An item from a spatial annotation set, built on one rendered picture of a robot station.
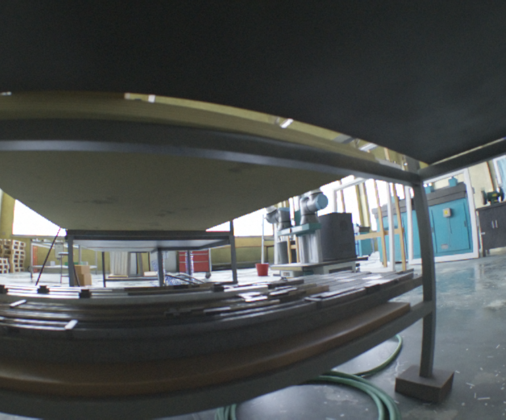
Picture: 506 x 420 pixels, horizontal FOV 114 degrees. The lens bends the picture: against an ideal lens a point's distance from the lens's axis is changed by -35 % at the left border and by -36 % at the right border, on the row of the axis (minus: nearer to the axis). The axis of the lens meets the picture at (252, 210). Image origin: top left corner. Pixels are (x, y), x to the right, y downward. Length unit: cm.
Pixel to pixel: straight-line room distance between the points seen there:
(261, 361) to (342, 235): 251
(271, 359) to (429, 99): 42
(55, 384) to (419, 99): 58
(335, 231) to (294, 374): 244
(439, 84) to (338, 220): 252
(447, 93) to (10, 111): 55
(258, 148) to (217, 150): 6
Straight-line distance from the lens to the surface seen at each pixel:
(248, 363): 36
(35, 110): 34
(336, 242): 274
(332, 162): 44
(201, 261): 568
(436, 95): 38
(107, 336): 41
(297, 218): 292
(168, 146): 32
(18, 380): 38
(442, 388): 77
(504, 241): 431
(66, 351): 41
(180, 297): 66
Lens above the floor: 44
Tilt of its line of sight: 10 degrees up
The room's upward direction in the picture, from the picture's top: 4 degrees counter-clockwise
